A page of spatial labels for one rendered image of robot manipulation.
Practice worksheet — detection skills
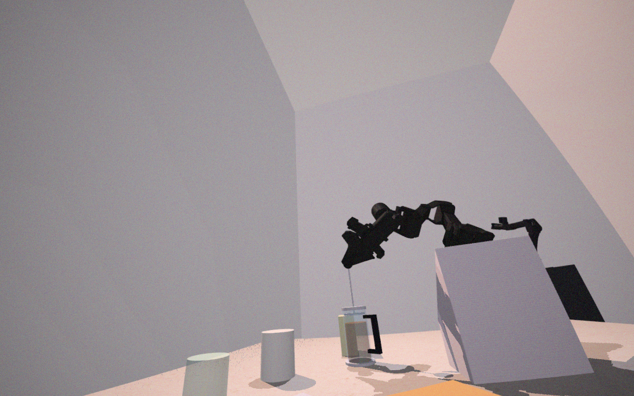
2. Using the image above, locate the french press coffee maker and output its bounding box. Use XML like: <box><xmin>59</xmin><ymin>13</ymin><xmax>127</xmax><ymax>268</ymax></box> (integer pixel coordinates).
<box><xmin>341</xmin><ymin>261</ymin><xmax>382</xmax><ymax>367</ymax></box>

